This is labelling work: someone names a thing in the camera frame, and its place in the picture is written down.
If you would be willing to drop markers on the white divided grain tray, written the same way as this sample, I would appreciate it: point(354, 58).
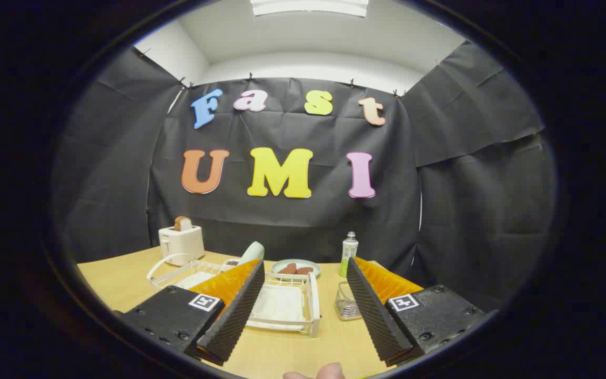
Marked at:
point(232, 262)

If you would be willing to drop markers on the green and white bottle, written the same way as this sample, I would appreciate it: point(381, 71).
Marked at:
point(349, 252)

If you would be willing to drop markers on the white drain tray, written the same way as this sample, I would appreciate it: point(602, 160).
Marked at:
point(282, 305)

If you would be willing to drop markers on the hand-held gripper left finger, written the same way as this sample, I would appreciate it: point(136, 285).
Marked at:
point(234, 316)

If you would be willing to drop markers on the brown meat piece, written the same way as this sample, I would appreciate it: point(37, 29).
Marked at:
point(288, 269)
point(304, 270)

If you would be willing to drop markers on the ceiling light panel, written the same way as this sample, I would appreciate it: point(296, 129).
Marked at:
point(308, 6)

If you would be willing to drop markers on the brown bread slice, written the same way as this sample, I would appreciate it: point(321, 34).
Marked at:
point(182, 223)

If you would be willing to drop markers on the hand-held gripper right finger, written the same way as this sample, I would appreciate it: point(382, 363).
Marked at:
point(374, 316)

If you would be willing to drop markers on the white toaster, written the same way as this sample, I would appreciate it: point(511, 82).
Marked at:
point(182, 245)

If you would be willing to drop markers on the pale green plate with meat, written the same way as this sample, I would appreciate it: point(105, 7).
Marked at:
point(296, 261)

